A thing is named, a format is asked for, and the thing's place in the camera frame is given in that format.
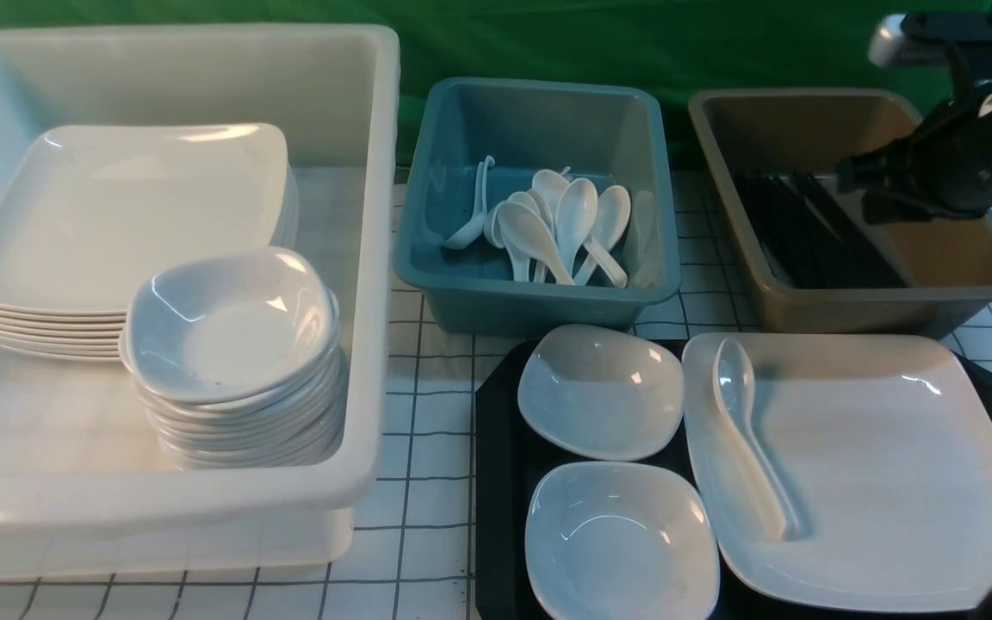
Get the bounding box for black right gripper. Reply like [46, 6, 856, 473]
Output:
[835, 84, 992, 225]

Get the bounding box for white soup spoon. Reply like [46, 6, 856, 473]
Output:
[711, 337, 802, 542]

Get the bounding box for large white square plate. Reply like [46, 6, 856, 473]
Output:
[681, 332, 992, 613]

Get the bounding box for white bowl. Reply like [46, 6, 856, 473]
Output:
[517, 325, 685, 462]
[524, 462, 721, 619]

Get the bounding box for black chopsticks bundle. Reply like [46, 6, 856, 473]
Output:
[733, 173, 908, 289]

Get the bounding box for brown plastic bin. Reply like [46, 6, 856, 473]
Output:
[689, 88, 992, 338]

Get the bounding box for green cloth backdrop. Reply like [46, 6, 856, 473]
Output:
[0, 1, 992, 166]

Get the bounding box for white spoon right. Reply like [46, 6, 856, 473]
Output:
[573, 184, 631, 288]

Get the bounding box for white spoon centre tall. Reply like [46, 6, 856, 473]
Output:
[555, 179, 598, 274]

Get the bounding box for white spoon back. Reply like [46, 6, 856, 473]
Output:
[531, 169, 571, 214]

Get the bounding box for teal plastic bin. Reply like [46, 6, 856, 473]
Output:
[394, 76, 681, 338]

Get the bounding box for white spoon centre front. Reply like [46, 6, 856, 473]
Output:
[496, 201, 574, 285]

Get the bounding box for white spoon leaning left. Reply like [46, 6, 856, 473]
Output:
[443, 154, 493, 250]

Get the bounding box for stack of white bowls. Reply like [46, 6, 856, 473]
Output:
[118, 247, 348, 470]

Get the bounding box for stack of white square plates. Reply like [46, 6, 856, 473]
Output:
[0, 123, 293, 361]

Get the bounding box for large white plastic tub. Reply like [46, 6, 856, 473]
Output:
[0, 23, 400, 580]

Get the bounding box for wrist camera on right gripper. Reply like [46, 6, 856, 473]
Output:
[867, 10, 992, 90]

